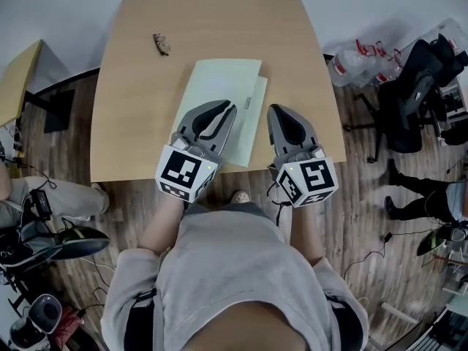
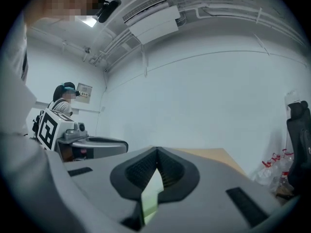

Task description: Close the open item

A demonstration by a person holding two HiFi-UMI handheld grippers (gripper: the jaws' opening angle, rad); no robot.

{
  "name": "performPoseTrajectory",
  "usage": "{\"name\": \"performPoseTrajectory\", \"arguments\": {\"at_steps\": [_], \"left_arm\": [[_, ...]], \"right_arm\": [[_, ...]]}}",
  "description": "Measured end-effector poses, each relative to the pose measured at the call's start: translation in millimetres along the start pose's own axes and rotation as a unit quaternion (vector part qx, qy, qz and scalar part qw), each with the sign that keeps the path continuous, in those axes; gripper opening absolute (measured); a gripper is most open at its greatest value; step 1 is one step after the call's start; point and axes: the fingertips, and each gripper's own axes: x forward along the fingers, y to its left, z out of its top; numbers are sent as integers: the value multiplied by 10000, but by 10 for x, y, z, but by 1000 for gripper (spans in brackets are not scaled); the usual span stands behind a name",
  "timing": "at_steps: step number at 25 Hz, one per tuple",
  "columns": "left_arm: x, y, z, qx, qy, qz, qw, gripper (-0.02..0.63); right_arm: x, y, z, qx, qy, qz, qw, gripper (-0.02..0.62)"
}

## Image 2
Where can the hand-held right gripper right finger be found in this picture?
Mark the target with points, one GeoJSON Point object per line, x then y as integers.
{"type": "Point", "coordinates": [213, 178]}

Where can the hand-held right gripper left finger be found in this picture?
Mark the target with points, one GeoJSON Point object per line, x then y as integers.
{"type": "Point", "coordinates": [102, 178]}

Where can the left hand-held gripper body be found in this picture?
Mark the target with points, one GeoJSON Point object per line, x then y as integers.
{"type": "Point", "coordinates": [48, 130]}

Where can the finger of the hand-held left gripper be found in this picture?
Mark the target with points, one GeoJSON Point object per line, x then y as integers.
{"type": "Point", "coordinates": [104, 139]}
{"type": "Point", "coordinates": [109, 150]}

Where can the light green box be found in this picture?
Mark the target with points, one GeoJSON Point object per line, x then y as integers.
{"type": "Point", "coordinates": [150, 198]}

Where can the person's grey t-shirt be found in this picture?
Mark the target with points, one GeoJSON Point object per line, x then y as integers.
{"type": "Point", "coordinates": [14, 93]}

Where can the pile of clear plastic bottles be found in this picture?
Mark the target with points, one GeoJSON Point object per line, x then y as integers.
{"type": "Point", "coordinates": [274, 171]}

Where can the black office chair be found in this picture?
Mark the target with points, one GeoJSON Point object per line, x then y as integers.
{"type": "Point", "coordinates": [297, 154]}

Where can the white ceiling pipes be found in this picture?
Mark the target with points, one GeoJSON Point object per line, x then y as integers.
{"type": "Point", "coordinates": [116, 42]}

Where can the ceiling light panel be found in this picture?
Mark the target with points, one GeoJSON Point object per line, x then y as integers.
{"type": "Point", "coordinates": [88, 21]}

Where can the white ceiling air conditioner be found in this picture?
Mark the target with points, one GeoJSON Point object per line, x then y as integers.
{"type": "Point", "coordinates": [155, 23]}

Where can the person's face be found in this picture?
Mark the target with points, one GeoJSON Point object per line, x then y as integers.
{"type": "Point", "coordinates": [70, 1]}

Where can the white wall electrical box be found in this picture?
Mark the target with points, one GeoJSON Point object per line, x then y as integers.
{"type": "Point", "coordinates": [83, 92]}

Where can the black head-mounted camera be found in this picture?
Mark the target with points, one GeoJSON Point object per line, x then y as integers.
{"type": "Point", "coordinates": [108, 10]}

